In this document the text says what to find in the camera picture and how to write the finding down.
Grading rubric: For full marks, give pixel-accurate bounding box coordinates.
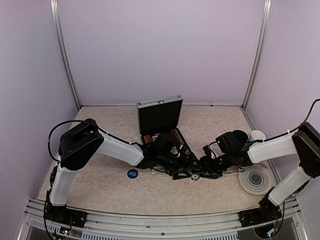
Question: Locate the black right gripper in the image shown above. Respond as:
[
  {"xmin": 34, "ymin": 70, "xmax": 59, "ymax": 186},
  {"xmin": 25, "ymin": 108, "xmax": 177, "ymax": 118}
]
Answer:
[{"xmin": 190, "ymin": 151, "xmax": 234, "ymax": 180}]

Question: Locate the dark red chip row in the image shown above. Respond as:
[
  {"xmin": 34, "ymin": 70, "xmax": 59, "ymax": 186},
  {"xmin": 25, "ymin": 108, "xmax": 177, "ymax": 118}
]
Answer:
[{"xmin": 170, "ymin": 128, "xmax": 184, "ymax": 145}]

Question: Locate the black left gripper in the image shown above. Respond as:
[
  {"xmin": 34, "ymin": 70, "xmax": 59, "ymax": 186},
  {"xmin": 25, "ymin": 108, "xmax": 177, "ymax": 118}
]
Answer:
[{"xmin": 158, "ymin": 153, "xmax": 201, "ymax": 181}]

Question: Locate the aluminium poker chip case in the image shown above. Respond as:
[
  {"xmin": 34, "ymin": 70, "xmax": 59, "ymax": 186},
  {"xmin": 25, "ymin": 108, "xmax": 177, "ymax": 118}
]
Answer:
[{"xmin": 136, "ymin": 94, "xmax": 192, "ymax": 152}]

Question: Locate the dark green mug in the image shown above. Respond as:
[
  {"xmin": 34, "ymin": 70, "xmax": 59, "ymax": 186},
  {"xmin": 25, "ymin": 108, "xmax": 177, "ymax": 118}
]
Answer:
[{"xmin": 232, "ymin": 129, "xmax": 249, "ymax": 142}]

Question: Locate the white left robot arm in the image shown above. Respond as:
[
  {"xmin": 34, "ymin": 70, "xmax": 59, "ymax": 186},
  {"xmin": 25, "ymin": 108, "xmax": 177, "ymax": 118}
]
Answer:
[{"xmin": 47, "ymin": 118, "xmax": 198, "ymax": 223}]

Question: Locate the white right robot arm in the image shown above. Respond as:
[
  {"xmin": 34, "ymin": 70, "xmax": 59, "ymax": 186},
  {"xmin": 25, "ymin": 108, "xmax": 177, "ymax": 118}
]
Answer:
[{"xmin": 199, "ymin": 122, "xmax": 320, "ymax": 222}]

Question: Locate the light blue mug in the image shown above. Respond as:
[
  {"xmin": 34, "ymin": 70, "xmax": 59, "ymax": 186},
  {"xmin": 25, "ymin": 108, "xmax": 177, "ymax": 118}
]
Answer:
[{"xmin": 248, "ymin": 130, "xmax": 266, "ymax": 142}]

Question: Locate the grey striped plate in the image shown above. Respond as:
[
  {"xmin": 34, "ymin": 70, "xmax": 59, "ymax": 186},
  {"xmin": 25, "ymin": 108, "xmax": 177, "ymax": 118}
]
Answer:
[{"xmin": 237, "ymin": 163, "xmax": 276, "ymax": 197}]

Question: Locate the blue round button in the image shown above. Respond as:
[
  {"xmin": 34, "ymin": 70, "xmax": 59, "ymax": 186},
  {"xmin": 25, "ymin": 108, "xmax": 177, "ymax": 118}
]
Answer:
[{"xmin": 127, "ymin": 169, "xmax": 139, "ymax": 179}]

